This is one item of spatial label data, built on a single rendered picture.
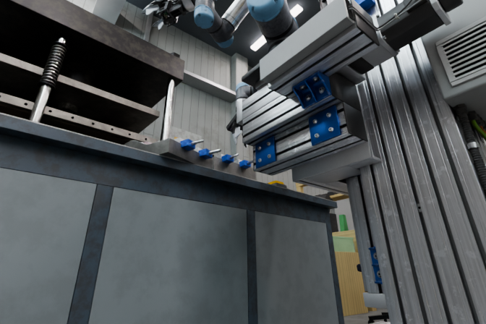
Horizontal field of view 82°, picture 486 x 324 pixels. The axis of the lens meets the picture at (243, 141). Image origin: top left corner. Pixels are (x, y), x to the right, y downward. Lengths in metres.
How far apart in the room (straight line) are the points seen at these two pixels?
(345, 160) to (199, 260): 0.64
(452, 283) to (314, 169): 0.40
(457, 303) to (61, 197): 0.99
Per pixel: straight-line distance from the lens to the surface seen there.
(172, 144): 1.03
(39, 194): 0.96
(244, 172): 1.36
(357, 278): 3.68
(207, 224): 1.16
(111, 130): 2.00
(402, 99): 0.87
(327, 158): 0.86
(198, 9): 1.17
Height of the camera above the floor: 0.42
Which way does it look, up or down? 25 degrees up
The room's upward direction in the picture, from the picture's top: 1 degrees counter-clockwise
